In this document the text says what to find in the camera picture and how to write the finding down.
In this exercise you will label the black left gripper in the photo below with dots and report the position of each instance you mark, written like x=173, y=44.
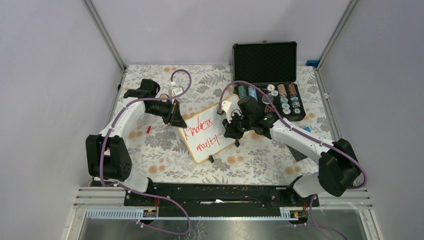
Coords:
x=174, y=117

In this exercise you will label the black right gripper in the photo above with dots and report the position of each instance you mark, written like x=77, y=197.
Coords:
x=231, y=131

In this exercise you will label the yellow framed whiteboard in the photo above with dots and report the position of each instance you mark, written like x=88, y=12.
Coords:
x=200, y=134

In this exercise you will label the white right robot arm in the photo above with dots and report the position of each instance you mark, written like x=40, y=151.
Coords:
x=338, y=166

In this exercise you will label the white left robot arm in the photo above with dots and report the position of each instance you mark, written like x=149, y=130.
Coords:
x=107, y=153

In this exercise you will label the floral patterned table mat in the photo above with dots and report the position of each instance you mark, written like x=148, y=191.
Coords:
x=163, y=156

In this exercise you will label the green poker chip stack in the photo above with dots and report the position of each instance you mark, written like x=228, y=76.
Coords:
x=242, y=91

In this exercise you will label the blue purple poker chip stack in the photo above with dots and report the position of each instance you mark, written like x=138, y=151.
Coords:
x=253, y=92

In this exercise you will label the grey lego baseplate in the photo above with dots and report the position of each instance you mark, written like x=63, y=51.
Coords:
x=297, y=155

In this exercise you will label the black poker chip case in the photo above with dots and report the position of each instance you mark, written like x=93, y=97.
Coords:
x=270, y=67

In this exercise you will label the blue box in corner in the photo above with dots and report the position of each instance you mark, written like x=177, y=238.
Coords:
x=312, y=63

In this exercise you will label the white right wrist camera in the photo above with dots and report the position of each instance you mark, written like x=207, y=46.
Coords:
x=225, y=109

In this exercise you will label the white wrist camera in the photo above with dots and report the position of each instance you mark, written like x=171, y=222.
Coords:
x=175, y=90
x=225, y=109

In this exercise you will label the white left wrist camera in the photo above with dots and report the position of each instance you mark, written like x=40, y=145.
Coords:
x=175, y=90

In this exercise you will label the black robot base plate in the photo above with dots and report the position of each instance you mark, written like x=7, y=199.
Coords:
x=218, y=200

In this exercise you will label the aluminium frame rail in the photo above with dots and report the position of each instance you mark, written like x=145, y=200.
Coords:
x=108, y=202

